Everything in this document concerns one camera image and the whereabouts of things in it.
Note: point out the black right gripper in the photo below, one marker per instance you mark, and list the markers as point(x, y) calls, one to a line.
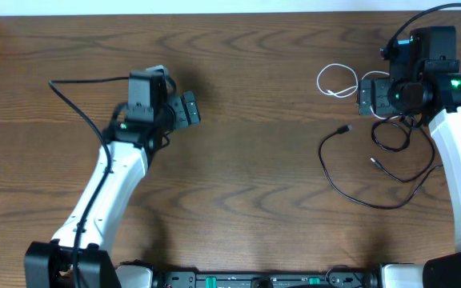
point(380, 86)

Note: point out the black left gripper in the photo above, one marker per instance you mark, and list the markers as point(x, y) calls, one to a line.
point(190, 107)

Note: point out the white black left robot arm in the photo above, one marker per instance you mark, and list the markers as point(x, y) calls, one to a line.
point(78, 255)

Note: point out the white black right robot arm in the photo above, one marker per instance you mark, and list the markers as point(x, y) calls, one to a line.
point(438, 100)

